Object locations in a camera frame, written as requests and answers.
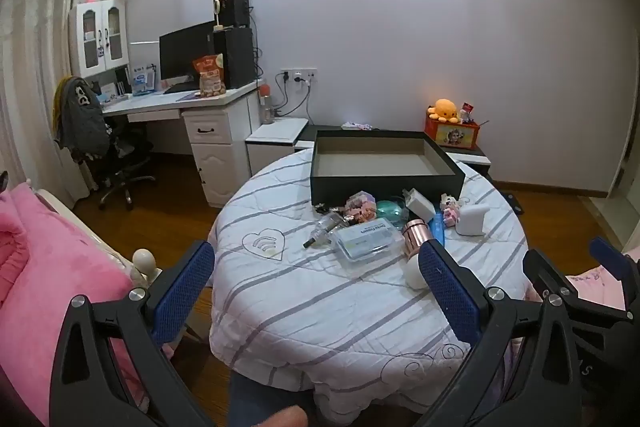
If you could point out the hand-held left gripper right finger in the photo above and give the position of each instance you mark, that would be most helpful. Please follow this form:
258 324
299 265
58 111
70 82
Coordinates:
447 287

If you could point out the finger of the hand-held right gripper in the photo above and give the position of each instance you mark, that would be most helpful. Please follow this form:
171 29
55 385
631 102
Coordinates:
612 257
545 274

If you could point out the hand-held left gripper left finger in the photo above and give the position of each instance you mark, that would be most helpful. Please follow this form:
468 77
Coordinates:
182 287

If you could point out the rose gold tumbler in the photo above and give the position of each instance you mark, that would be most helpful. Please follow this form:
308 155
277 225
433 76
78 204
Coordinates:
415 237

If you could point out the white charger plug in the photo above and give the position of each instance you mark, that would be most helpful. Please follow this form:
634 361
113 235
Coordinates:
419 206

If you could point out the clear plastic flosser box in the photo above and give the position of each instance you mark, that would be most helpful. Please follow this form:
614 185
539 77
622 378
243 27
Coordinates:
367 241

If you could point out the pink snack packet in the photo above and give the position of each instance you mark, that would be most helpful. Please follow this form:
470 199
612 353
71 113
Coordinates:
361 206

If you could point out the black storage box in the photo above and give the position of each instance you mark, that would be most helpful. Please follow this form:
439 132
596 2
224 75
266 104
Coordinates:
380 189

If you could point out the clear glass bottle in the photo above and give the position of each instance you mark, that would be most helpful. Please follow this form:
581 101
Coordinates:
325 229

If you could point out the small dark blue box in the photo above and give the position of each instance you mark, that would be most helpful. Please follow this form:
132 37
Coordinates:
438 229

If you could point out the pink white block figure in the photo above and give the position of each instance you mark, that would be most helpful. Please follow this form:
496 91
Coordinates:
451 209

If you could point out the teal ball clear dome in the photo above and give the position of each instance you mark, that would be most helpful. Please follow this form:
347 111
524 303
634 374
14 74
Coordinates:
390 213

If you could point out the white striped quilt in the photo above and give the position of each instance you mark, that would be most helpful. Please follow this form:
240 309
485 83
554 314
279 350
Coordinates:
300 307

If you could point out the person's jeans leg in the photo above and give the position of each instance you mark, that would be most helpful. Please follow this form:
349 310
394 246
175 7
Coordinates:
265 392

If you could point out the pink blanket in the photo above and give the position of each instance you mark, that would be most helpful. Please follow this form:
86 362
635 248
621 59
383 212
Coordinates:
45 267

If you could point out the black office chair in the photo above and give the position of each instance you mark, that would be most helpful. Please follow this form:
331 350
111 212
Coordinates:
120 162

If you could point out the red toy box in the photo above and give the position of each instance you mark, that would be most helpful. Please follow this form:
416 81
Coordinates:
452 136

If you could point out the white desk with drawers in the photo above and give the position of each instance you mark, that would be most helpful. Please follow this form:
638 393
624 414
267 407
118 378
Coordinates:
215 132

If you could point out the white side cabinet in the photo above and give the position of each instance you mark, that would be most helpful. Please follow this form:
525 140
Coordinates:
275 142

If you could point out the orange octopus plush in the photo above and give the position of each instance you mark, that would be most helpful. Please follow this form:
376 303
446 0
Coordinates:
444 111

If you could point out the grey jacket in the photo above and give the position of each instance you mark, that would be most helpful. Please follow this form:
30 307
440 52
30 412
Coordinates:
82 117

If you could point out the red cap plastic bottle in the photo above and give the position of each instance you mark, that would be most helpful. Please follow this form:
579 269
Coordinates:
266 104

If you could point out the blue white carton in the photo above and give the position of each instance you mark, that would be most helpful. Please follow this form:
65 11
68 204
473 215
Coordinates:
143 79

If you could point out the orange snack bag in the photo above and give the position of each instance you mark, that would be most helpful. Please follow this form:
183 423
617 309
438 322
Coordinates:
209 77

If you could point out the black computer monitor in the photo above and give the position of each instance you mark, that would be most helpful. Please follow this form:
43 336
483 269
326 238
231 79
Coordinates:
182 52

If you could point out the large black speaker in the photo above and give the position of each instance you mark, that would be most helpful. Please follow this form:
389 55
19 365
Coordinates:
234 57

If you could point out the white hutch cabinet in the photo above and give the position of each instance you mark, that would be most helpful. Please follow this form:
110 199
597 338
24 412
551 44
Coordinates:
100 37

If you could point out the cream curtain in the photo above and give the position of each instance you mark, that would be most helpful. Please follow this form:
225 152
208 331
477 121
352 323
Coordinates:
30 57

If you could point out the small black speaker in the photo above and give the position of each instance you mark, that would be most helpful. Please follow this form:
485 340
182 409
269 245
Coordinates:
235 12

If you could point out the white bed post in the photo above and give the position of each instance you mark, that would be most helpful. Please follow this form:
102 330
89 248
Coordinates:
145 262

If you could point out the white wall outlet strip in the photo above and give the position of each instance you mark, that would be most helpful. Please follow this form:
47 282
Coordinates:
299 75

